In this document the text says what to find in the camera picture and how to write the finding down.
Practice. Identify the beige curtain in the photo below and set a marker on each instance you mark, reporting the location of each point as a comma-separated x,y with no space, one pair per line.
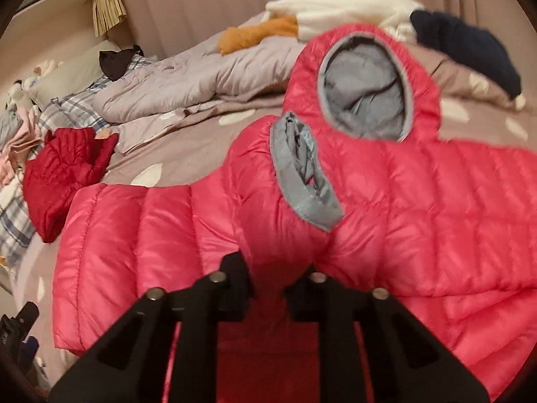
188,8

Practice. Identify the blue plaid pillow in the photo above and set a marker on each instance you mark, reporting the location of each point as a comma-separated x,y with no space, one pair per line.
79,107

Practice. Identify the white fleece garment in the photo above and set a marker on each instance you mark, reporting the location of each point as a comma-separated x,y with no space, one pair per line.
335,12

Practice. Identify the taupe dotted bed sheet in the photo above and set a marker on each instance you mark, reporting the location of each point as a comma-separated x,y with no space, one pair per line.
188,147

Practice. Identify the blue plaid cloth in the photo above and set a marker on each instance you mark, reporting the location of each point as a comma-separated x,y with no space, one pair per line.
14,222

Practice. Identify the beige fringed hanging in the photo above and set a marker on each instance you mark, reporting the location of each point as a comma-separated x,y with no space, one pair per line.
108,8

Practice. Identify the black cloth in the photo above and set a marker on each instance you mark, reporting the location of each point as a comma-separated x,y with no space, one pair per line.
117,63

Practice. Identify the pink hooded puffer jacket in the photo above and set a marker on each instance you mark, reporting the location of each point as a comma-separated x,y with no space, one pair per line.
398,218

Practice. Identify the grey quilt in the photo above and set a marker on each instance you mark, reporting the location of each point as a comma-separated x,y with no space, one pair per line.
188,79

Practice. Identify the pile of pale clothes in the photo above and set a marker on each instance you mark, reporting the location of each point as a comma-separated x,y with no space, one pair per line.
19,134

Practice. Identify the orange cloth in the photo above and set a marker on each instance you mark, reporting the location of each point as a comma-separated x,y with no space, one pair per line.
247,35

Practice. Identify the white headboard shelf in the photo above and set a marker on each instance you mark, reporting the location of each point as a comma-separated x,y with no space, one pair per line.
54,0

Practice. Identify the dark red puffer jacket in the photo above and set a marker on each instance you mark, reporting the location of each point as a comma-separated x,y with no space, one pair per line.
63,176

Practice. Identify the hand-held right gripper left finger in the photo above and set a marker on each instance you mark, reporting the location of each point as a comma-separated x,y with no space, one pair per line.
235,279

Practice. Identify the navy blue garment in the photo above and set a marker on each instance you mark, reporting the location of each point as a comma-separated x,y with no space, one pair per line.
461,46

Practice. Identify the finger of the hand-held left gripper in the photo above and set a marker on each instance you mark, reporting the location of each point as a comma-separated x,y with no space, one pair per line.
23,336

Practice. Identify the cream pillow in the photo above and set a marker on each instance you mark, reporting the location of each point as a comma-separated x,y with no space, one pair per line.
71,75

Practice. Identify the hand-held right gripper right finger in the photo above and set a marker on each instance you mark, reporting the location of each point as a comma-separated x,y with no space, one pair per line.
310,296

